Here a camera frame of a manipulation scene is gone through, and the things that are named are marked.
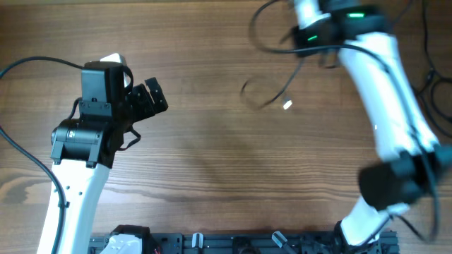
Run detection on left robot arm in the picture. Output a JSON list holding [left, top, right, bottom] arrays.
[[37, 61, 168, 253]]

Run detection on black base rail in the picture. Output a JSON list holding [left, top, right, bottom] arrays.
[[88, 231, 400, 254]]

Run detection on black USB cable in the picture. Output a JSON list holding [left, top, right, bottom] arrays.
[[411, 0, 452, 138], [239, 58, 305, 111]]

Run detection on right camera cable black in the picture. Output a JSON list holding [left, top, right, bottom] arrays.
[[247, 0, 442, 244]]

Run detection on left camera cable black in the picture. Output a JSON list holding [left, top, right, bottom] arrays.
[[1, 56, 83, 254]]

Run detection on camera cable black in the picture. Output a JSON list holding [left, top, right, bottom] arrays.
[[247, 0, 442, 244], [1, 56, 83, 254]]

